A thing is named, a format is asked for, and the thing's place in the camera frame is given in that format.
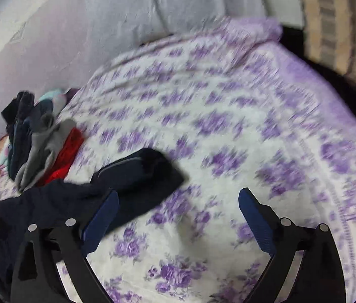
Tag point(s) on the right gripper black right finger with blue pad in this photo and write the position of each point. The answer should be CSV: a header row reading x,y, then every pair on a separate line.
x,y
320,276

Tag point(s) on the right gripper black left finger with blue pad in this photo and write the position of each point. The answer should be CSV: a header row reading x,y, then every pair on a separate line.
x,y
35,275

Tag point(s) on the dark navy pants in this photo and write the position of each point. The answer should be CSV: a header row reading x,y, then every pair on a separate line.
x,y
142,181

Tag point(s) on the red folded garment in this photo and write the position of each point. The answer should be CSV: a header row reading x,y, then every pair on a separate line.
x,y
64,159

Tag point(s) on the grey folded garment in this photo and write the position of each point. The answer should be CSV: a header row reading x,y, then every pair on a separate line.
x,y
47,140

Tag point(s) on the dark blue folded jeans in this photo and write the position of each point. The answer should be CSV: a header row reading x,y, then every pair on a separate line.
x,y
19,150

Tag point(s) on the pastel patterned folded cloth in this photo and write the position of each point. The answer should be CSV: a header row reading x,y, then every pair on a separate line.
x,y
54,99

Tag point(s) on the purple floral bedspread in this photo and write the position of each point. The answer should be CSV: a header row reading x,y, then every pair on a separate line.
x,y
231,108

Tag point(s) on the white embroidered headboard cover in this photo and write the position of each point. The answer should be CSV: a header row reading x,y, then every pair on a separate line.
x,y
47,44

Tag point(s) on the beige checked curtain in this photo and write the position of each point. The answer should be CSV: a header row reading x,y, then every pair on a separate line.
x,y
330,34

